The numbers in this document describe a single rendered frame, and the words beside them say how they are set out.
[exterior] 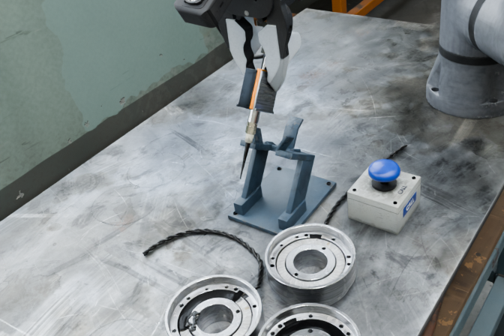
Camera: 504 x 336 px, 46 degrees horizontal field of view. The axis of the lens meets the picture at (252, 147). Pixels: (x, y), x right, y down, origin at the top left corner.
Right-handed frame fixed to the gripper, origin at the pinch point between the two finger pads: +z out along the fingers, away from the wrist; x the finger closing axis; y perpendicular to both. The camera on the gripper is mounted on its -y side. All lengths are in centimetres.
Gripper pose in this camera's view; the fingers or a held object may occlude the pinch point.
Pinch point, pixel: (260, 81)
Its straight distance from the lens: 71.3
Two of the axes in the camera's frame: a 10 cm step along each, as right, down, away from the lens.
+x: -8.1, -2.3, 5.3
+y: 5.7, -5.2, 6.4
